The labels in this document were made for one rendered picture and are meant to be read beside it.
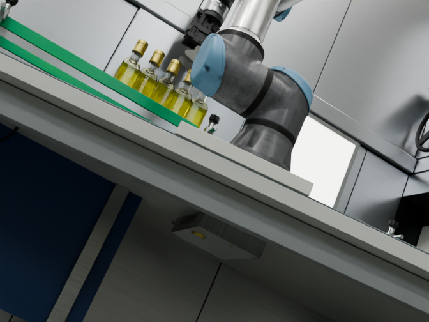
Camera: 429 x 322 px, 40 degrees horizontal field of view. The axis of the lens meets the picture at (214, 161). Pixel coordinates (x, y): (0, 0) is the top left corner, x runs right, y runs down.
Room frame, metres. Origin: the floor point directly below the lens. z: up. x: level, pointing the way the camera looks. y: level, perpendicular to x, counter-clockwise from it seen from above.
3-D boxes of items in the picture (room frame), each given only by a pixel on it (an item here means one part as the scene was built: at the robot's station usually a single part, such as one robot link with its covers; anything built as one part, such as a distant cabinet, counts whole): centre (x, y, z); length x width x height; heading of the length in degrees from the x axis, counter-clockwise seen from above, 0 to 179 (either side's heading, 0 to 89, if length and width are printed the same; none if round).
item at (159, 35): (1.83, -0.01, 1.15); 0.90 x 0.03 x 0.34; 105
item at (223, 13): (1.62, 0.19, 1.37); 0.08 x 0.08 x 0.05
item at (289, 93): (1.15, -0.07, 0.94); 0.13 x 0.12 x 0.14; 106
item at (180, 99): (1.63, 0.17, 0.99); 0.06 x 0.06 x 0.21; 15
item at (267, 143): (1.16, -0.08, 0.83); 0.15 x 0.15 x 0.10
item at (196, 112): (1.65, 0.11, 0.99); 0.06 x 0.06 x 0.21; 16
